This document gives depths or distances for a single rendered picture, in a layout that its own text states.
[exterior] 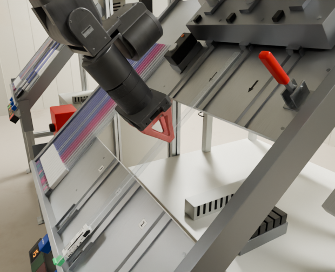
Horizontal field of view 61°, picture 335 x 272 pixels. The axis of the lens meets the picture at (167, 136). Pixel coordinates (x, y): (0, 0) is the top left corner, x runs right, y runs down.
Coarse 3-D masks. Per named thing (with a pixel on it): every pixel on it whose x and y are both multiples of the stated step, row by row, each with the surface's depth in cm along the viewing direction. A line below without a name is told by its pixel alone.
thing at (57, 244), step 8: (32, 160) 88; (32, 168) 83; (40, 184) 75; (40, 192) 71; (40, 200) 68; (48, 200) 69; (48, 208) 65; (48, 216) 62; (48, 224) 60; (48, 232) 58; (56, 232) 58; (56, 240) 55; (56, 248) 53; (56, 256) 51; (64, 264) 50
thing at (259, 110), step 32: (192, 0) 88; (160, 64) 76; (192, 64) 66; (256, 64) 52; (288, 64) 47; (320, 64) 42; (192, 96) 58; (224, 96) 52; (256, 96) 47; (256, 128) 43
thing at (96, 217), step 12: (228, 60) 55; (228, 72) 55; (216, 84) 54; (204, 96) 53; (192, 108) 53; (180, 120) 52; (156, 144) 52; (144, 156) 52; (144, 168) 51; (132, 180) 51; (120, 192) 50; (108, 204) 50; (96, 216) 50; (60, 264) 49
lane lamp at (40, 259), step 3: (42, 252) 61; (39, 255) 61; (42, 255) 60; (39, 258) 60; (42, 258) 59; (36, 261) 60; (39, 261) 59; (42, 261) 59; (33, 264) 60; (36, 264) 59; (39, 264) 59; (33, 267) 59; (36, 267) 59; (33, 270) 59; (36, 270) 58
